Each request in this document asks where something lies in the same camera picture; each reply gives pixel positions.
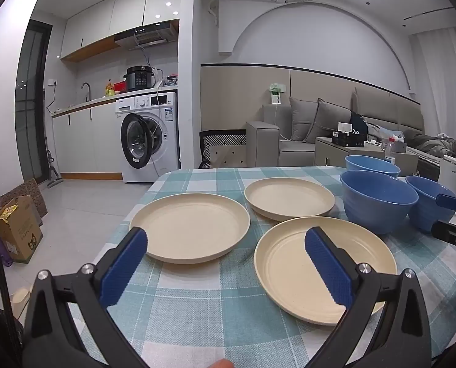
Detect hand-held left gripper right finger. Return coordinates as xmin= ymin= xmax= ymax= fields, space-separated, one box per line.
xmin=305 ymin=226 xmax=431 ymax=368

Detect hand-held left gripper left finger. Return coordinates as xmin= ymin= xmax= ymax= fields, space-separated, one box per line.
xmin=23 ymin=227 xmax=163 ymax=368

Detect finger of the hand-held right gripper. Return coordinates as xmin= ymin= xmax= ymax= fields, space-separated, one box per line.
xmin=436 ymin=194 xmax=456 ymax=215
xmin=431 ymin=219 xmax=456 ymax=248

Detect blue ribbed bowl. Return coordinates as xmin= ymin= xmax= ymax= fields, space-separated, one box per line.
xmin=340 ymin=170 xmax=419 ymax=235
xmin=406 ymin=175 xmax=456 ymax=232
xmin=345 ymin=155 xmax=401 ymax=179

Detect cream round plate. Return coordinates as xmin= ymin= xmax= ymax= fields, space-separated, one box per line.
xmin=244 ymin=177 xmax=335 ymax=222
xmin=254 ymin=217 xmax=398 ymax=326
xmin=130 ymin=194 xmax=251 ymax=264

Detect white electric kettle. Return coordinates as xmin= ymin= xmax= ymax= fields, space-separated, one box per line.
xmin=438 ymin=155 xmax=456 ymax=197

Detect grey blanket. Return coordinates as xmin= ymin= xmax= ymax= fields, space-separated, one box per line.
xmin=404 ymin=128 xmax=456 ymax=162

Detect teal white checked tablecloth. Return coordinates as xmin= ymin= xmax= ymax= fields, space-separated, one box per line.
xmin=65 ymin=167 xmax=456 ymax=368

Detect brown cardboard box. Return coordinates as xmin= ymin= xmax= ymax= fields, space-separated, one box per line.
xmin=0 ymin=195 xmax=44 ymax=264

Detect grey side cabinet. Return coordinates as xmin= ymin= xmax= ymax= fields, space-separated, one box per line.
xmin=315 ymin=137 xmax=420 ymax=177

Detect dark navy cushion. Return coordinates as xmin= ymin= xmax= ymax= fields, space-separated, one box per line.
xmin=350 ymin=111 xmax=370 ymax=140

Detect grey stick vacuum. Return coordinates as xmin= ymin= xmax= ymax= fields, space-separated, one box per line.
xmin=46 ymin=149 xmax=63 ymax=188

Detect black box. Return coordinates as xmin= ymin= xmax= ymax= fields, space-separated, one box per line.
xmin=332 ymin=130 xmax=366 ymax=148

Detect brown patterned mats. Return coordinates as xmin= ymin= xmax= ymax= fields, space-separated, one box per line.
xmin=0 ymin=178 xmax=48 ymax=219

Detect white lower kitchen cabinets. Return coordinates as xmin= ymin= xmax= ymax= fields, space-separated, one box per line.
xmin=52 ymin=98 xmax=123 ymax=181

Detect white kitchen cabinets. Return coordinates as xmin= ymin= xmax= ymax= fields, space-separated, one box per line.
xmin=52 ymin=98 xmax=123 ymax=181
xmin=60 ymin=0 xmax=184 ymax=62

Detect grey sofa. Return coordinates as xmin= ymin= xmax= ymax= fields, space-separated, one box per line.
xmin=246 ymin=86 xmax=443 ymax=167

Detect large grey pillow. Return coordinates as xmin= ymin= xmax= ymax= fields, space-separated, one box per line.
xmin=304 ymin=98 xmax=353 ymax=144

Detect white washing machine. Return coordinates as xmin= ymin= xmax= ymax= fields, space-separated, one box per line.
xmin=115 ymin=92 xmax=180 ymax=184

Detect small grey pillow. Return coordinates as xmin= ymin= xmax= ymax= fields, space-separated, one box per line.
xmin=289 ymin=97 xmax=318 ymax=141

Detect black white patterned cushion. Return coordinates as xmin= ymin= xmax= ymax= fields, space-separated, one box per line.
xmin=199 ymin=129 xmax=247 ymax=168

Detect dark glass door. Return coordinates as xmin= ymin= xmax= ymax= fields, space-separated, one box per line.
xmin=15 ymin=19 xmax=53 ymax=185

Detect black pressure cooker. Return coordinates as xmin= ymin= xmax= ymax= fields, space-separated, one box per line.
xmin=124 ymin=66 xmax=154 ymax=92

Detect black range hood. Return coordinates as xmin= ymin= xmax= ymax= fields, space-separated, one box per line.
xmin=114 ymin=23 xmax=178 ymax=50

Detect white upper kitchen cabinets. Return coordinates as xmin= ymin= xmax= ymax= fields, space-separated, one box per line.
xmin=60 ymin=0 xmax=184 ymax=62

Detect white green wall device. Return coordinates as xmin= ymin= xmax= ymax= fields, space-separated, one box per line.
xmin=269 ymin=82 xmax=286 ymax=105

